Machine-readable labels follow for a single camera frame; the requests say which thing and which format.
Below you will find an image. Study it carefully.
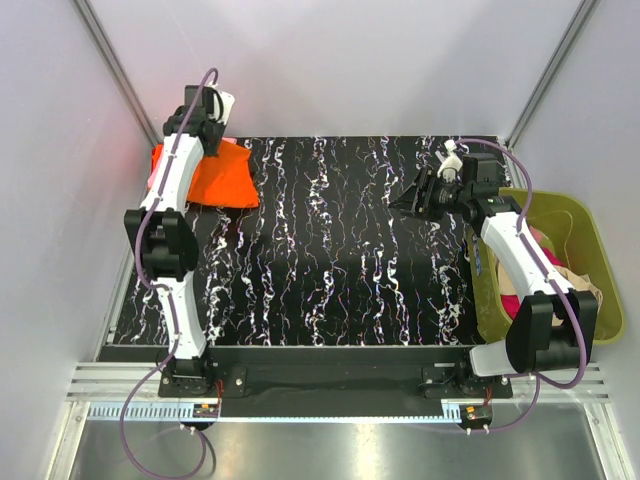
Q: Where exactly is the right aluminium frame post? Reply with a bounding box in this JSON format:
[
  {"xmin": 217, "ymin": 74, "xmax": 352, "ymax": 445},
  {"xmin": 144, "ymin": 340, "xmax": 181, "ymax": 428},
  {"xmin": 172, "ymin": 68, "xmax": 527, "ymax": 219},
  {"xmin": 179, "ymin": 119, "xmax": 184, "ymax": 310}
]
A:
[{"xmin": 504, "ymin": 0, "xmax": 601, "ymax": 149}]

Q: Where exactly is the folded pink t shirt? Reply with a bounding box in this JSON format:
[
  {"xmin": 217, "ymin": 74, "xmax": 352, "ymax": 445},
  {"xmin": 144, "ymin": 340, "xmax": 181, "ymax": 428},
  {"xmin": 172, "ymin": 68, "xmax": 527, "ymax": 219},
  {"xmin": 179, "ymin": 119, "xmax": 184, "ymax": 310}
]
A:
[{"xmin": 147, "ymin": 168, "xmax": 157, "ymax": 190}]

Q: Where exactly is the beige garment in basket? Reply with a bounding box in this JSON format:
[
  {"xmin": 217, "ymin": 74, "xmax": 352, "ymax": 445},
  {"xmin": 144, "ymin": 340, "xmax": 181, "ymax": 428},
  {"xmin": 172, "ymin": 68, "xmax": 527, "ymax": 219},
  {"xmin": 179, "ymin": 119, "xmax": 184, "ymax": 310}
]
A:
[{"xmin": 496, "ymin": 263, "xmax": 603, "ymax": 316}]

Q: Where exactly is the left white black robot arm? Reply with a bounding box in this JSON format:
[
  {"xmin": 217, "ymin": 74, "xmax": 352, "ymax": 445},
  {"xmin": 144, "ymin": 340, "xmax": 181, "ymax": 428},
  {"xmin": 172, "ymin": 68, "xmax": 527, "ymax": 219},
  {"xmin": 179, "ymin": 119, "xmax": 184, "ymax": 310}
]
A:
[{"xmin": 124, "ymin": 82, "xmax": 229, "ymax": 396}]

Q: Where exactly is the white slotted cable duct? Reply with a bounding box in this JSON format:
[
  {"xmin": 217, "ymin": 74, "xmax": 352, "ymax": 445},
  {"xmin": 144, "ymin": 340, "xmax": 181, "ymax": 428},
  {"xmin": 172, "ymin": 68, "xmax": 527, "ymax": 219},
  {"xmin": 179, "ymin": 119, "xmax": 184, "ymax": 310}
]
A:
[{"xmin": 88, "ymin": 402, "xmax": 221, "ymax": 422}]

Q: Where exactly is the magenta garment in basket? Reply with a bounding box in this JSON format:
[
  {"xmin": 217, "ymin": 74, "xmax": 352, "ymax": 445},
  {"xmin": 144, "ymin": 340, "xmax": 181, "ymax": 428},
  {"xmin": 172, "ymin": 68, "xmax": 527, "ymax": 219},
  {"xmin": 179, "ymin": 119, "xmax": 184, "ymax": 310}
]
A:
[{"xmin": 496, "ymin": 247, "xmax": 565, "ymax": 320}]

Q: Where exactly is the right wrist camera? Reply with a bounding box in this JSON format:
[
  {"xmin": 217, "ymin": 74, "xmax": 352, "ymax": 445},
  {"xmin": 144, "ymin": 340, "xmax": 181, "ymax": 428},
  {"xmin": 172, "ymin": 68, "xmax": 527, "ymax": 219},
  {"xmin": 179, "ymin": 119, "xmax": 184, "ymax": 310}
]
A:
[{"xmin": 435, "ymin": 139, "xmax": 500, "ymax": 194}]

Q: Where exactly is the folded red orange t shirt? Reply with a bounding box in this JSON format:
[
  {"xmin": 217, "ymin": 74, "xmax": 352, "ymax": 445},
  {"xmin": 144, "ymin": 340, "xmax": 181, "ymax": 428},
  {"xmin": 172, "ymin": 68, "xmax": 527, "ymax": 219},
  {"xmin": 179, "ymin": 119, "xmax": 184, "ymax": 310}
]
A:
[{"xmin": 151, "ymin": 144, "xmax": 164, "ymax": 172}]

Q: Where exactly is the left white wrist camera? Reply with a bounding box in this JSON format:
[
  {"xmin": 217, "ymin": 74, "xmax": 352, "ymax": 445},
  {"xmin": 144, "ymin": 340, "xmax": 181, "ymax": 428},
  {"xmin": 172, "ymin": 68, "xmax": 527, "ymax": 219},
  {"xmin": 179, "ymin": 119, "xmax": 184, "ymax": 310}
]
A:
[{"xmin": 204, "ymin": 85, "xmax": 235, "ymax": 125}]

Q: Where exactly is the aluminium frame post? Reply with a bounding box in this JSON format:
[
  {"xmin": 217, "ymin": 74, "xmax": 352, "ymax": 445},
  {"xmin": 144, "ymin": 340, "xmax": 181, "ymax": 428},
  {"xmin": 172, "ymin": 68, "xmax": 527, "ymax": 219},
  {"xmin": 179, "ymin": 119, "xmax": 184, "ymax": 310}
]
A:
[
  {"xmin": 70, "ymin": 0, "xmax": 160, "ymax": 146},
  {"xmin": 504, "ymin": 0, "xmax": 601, "ymax": 149}
]

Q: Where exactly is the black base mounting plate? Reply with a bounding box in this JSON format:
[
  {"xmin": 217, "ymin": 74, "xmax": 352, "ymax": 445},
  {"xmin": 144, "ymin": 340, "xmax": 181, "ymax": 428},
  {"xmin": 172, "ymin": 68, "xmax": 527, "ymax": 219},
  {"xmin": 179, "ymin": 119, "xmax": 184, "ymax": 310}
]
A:
[{"xmin": 159, "ymin": 346, "xmax": 512, "ymax": 421}]

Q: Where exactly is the pink garment in basket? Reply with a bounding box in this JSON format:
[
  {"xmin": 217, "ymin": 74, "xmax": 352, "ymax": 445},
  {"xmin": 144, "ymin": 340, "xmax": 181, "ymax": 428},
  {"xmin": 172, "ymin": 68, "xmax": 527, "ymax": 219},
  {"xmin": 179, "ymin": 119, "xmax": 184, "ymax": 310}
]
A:
[{"xmin": 529, "ymin": 226, "xmax": 544, "ymax": 243}]

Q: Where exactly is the olive green plastic basket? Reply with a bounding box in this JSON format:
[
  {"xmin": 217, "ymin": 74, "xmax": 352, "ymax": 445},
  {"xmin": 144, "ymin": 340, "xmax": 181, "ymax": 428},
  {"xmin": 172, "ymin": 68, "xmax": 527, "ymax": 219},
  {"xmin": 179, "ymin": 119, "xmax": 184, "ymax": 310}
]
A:
[{"xmin": 466, "ymin": 191, "xmax": 626, "ymax": 346}]

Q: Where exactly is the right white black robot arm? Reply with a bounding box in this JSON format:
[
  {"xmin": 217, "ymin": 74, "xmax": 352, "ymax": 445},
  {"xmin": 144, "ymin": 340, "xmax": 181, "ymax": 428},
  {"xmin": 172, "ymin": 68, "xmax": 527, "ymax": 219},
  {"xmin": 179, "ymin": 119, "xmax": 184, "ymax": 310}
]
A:
[{"xmin": 389, "ymin": 168, "xmax": 598, "ymax": 397}]

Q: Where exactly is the black marble pattern mat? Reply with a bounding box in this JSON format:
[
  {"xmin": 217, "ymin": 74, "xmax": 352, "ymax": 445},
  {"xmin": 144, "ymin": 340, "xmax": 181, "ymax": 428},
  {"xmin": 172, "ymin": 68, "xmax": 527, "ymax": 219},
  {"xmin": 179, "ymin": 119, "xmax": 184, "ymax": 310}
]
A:
[{"xmin": 130, "ymin": 134, "xmax": 516, "ymax": 347}]

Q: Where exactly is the left aluminium frame post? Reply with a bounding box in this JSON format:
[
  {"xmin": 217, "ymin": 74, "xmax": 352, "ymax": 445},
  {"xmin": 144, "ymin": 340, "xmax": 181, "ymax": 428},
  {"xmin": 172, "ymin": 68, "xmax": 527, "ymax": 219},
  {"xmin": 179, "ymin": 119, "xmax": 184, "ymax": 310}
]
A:
[{"xmin": 70, "ymin": 0, "xmax": 160, "ymax": 146}]

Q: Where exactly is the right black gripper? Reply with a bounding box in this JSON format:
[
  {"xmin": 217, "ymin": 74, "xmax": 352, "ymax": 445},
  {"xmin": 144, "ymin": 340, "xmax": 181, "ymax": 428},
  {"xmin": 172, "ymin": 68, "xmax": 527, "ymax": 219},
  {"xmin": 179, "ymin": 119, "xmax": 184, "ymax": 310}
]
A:
[{"xmin": 387, "ymin": 167, "xmax": 470, "ymax": 224}]

